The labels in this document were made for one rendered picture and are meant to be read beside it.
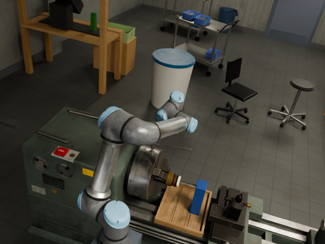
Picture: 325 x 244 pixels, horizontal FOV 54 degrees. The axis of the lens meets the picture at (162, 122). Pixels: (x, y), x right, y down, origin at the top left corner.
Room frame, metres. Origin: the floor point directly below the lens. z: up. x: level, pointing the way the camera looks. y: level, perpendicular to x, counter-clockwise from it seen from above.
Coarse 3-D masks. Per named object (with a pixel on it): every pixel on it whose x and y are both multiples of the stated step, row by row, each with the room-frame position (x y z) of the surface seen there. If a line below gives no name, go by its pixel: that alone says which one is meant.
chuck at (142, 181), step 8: (144, 152) 1.46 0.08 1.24; (160, 152) 1.51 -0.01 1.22; (144, 160) 1.41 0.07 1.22; (152, 160) 1.41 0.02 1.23; (160, 160) 1.55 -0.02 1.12; (144, 168) 1.37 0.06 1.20; (136, 176) 1.34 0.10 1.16; (144, 176) 1.34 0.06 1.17; (152, 176) 1.39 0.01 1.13; (136, 184) 1.32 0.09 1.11; (144, 184) 1.32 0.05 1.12; (136, 192) 1.32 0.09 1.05; (144, 192) 1.31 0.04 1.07
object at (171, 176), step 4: (164, 172) 1.46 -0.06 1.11; (172, 172) 1.46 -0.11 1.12; (168, 176) 1.42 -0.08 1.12; (172, 176) 1.42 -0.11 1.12; (176, 176) 1.43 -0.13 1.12; (164, 180) 1.41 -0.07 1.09; (168, 180) 1.40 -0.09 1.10; (172, 180) 1.40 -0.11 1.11; (176, 180) 1.41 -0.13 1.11; (168, 184) 1.40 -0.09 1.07; (172, 184) 1.40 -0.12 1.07; (176, 184) 1.39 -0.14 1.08
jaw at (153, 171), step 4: (148, 168) 1.37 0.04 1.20; (152, 168) 1.37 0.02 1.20; (156, 168) 1.38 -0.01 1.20; (148, 172) 1.36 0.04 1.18; (152, 172) 1.37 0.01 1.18; (156, 172) 1.37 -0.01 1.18; (160, 172) 1.39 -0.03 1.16; (156, 176) 1.39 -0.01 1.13; (160, 176) 1.38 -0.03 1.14; (164, 176) 1.41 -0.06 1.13
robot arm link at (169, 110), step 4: (164, 104) 1.46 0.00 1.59; (168, 104) 1.45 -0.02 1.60; (172, 104) 1.45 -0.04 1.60; (160, 108) 1.42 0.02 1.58; (164, 108) 1.42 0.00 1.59; (168, 108) 1.42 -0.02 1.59; (172, 108) 1.42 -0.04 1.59; (176, 108) 1.45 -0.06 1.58; (156, 112) 1.41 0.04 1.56; (160, 112) 1.39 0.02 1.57; (164, 112) 1.40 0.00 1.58; (168, 112) 1.40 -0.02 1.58; (172, 112) 1.39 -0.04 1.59; (176, 112) 1.39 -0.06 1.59; (156, 116) 1.40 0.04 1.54; (160, 116) 1.38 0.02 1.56; (164, 116) 1.38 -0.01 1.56; (168, 116) 1.39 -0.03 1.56; (172, 116) 1.38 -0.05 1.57; (160, 120) 1.39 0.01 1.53
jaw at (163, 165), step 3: (162, 159) 1.57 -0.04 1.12; (165, 159) 1.57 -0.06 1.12; (162, 162) 1.54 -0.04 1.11; (165, 162) 1.55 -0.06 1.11; (159, 165) 1.52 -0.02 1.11; (162, 165) 1.52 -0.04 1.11; (165, 165) 1.52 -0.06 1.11; (168, 165) 1.53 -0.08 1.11; (159, 168) 1.49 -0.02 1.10; (162, 168) 1.49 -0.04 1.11; (165, 168) 1.50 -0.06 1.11; (168, 168) 1.50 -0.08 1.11; (165, 171) 1.47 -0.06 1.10; (168, 171) 1.48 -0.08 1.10
